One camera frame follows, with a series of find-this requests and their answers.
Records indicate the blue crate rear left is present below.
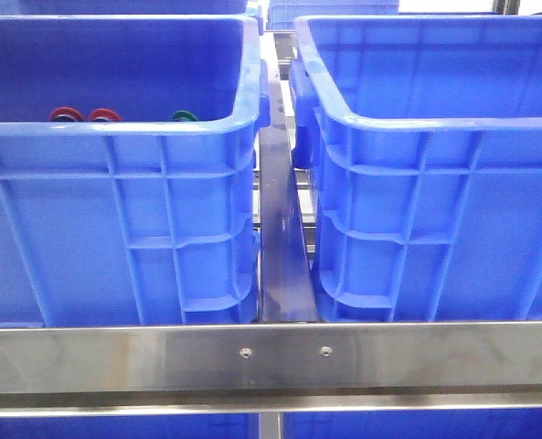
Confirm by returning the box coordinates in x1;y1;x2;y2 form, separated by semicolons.
7;0;263;35

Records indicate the blue crate rear middle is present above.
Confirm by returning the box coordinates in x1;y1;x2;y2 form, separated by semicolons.
266;0;399;31

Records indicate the red mushroom button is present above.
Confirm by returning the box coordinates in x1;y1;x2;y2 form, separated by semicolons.
88;108;122;123
49;106;85;123

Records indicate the steel divider rail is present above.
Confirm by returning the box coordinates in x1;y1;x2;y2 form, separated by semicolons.
257;72;319;325

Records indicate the stainless steel front rail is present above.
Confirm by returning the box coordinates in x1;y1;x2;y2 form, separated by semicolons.
0;321;542;417

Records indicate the blue plastic crate right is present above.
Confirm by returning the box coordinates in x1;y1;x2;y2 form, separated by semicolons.
291;15;542;322

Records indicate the red mushroom button middle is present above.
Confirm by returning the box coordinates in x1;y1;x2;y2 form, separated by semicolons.
49;106;85;123

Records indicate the blue crate lower right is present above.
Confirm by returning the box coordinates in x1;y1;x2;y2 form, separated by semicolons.
283;408;542;438

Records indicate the blue plastic crate left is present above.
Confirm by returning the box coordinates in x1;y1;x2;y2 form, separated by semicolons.
0;16;270;327

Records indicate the green mushroom push button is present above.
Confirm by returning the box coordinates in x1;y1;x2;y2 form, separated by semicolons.
172;110;200;123

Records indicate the blue plastic crate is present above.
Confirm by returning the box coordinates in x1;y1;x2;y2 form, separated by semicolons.
0;16;270;327
291;15;542;322

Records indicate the red mushroom button right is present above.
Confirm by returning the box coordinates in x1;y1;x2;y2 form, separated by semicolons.
88;108;122;123

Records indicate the blue crate lower left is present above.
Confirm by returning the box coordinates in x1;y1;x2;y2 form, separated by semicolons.
0;413;259;438

